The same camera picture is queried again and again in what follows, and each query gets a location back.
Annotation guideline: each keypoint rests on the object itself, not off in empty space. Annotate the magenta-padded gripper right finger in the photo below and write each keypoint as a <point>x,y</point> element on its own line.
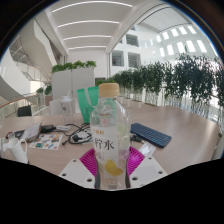
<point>146,171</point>

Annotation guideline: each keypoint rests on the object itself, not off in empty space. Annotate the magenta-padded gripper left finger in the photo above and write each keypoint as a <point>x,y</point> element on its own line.
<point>78,171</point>

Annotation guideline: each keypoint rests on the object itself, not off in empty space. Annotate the clear drink bottle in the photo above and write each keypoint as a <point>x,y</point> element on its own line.
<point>110,143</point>

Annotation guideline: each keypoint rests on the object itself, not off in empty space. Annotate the clear plastic packet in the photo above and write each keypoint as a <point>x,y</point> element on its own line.
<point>147,149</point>

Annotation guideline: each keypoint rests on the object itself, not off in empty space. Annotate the black power brick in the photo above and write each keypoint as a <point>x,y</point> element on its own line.
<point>48,128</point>

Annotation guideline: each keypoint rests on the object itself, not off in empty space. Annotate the open paperback book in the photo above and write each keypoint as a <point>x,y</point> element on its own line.
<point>33,131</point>

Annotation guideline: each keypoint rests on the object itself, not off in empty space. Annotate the clear shaker bottle, white lid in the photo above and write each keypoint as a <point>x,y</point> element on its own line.
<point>67,110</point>

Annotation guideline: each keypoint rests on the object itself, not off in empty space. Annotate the white ceramic mug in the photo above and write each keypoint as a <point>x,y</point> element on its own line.
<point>16,151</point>

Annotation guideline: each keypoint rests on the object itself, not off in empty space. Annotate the white chair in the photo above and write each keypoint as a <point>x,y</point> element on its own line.
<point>55,107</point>

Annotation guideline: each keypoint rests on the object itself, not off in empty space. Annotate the green tote bag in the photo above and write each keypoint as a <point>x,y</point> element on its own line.
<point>85,103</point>

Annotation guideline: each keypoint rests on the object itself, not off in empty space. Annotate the black chair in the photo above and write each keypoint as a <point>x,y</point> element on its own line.
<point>24,111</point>

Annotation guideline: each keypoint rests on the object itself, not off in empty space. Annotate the small potted shrubs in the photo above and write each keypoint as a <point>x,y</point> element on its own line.
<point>48,91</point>

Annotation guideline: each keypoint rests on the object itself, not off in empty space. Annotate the row of potted trees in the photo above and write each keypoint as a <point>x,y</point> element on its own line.
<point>186,80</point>

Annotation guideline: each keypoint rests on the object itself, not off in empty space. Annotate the ceiling light strips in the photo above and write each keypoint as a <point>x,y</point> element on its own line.
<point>88,23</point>

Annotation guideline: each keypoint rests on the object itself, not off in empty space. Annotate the white planter wall with greenery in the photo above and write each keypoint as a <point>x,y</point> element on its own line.
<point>71,81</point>

